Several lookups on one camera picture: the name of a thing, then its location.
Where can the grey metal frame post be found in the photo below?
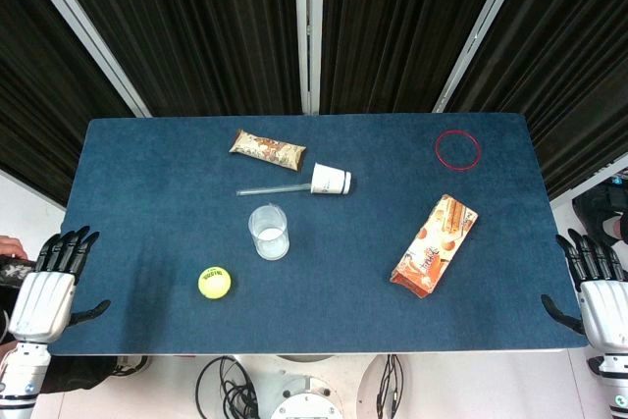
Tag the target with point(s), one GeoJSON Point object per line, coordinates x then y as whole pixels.
{"type": "Point", "coordinates": [309, 31]}
{"type": "Point", "coordinates": [478, 31]}
{"type": "Point", "coordinates": [83, 31]}

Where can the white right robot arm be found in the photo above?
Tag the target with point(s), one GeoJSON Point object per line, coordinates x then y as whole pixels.
{"type": "Point", "coordinates": [615, 382]}

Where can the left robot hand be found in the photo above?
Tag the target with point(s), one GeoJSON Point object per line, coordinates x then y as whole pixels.
{"type": "Point", "coordinates": [41, 298]}

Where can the clear plastic measuring cup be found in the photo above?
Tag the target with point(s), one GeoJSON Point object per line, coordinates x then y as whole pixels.
{"type": "Point", "coordinates": [268, 232]}

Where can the clear drinking straw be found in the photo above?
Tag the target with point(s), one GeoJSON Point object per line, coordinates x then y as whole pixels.
{"type": "Point", "coordinates": [272, 189]}

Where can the blue table cloth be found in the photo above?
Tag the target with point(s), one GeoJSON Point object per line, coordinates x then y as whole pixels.
{"type": "Point", "coordinates": [314, 237]}

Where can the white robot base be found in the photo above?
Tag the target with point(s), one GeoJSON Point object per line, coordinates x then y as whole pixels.
{"type": "Point", "coordinates": [304, 389]}

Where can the yellow tennis ball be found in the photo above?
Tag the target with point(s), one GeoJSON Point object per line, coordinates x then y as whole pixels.
{"type": "Point", "coordinates": [214, 283]}

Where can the black curtain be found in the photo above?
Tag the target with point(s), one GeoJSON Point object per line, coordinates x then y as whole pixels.
{"type": "Point", "coordinates": [196, 26]}

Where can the orange wafer biscuit package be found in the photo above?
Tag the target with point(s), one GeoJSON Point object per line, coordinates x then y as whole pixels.
{"type": "Point", "coordinates": [434, 247]}

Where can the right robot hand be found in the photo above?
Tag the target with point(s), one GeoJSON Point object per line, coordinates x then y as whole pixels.
{"type": "Point", "coordinates": [602, 308]}

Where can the white paper cup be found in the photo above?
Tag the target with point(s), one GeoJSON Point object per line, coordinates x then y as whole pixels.
{"type": "Point", "coordinates": [331, 180]}

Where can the brown snack bar wrapper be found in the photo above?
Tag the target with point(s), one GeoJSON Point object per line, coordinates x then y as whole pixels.
{"type": "Point", "coordinates": [267, 149]}

